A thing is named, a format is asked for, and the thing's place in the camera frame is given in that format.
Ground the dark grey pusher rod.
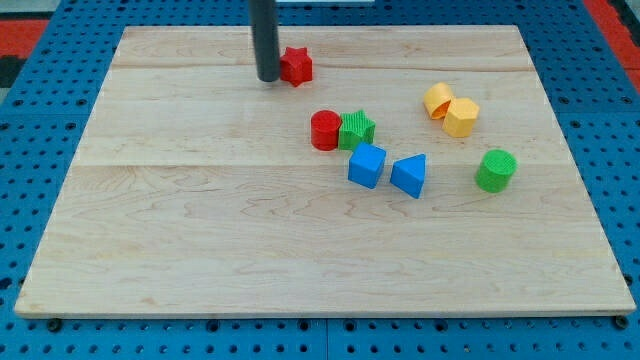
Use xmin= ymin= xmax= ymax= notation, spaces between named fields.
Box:
xmin=248 ymin=0 xmax=280 ymax=82

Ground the red cylinder block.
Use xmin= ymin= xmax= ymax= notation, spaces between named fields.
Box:
xmin=310 ymin=110 xmax=342 ymax=151

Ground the green cylinder block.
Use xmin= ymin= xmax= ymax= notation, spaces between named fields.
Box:
xmin=475 ymin=149 xmax=518 ymax=193

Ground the blue cube block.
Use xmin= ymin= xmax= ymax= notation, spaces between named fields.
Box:
xmin=348 ymin=142 xmax=386 ymax=189

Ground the red star block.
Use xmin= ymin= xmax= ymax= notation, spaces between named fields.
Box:
xmin=280 ymin=47 xmax=313 ymax=87

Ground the light wooden board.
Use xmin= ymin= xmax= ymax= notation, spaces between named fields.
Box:
xmin=15 ymin=26 xmax=636 ymax=319

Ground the yellow hollow cylinder block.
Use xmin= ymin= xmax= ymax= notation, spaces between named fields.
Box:
xmin=423 ymin=82 xmax=455 ymax=120

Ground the green star block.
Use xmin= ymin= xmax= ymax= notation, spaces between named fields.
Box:
xmin=338 ymin=110 xmax=376 ymax=150

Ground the blue triangular prism block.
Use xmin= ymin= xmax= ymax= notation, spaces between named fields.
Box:
xmin=390 ymin=154 xmax=427 ymax=199

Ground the yellow hexagon block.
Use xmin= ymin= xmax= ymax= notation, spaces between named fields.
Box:
xmin=442 ymin=98 xmax=480 ymax=138

